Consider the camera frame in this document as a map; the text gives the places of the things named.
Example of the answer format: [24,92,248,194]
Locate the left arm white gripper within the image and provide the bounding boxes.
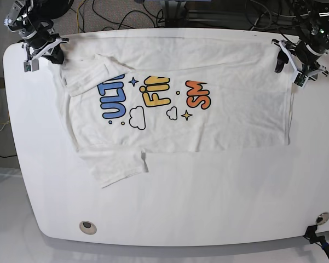
[272,39,328,88]

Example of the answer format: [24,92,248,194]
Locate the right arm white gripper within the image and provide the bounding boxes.
[22,37,69,72]

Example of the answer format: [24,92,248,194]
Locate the white printed T-shirt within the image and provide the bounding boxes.
[49,37,291,187]

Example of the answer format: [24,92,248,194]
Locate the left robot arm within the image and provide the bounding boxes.
[272,1,329,88]

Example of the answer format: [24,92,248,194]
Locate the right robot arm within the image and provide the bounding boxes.
[4,0,74,72]

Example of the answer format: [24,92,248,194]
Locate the right silver table grommet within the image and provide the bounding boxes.
[315,212,329,225]

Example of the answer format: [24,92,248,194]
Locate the silver table grommet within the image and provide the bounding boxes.
[315,212,329,225]
[79,221,97,235]

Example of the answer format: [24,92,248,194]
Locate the left silver table grommet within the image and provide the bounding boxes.
[79,221,97,235]

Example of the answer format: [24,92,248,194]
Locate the yellow floor cable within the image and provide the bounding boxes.
[75,0,85,33]

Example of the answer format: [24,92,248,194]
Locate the black aluminium frame base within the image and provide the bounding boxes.
[160,1,209,28]

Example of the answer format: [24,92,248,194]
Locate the black table clamp with cable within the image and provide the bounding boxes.
[303,225,329,260]

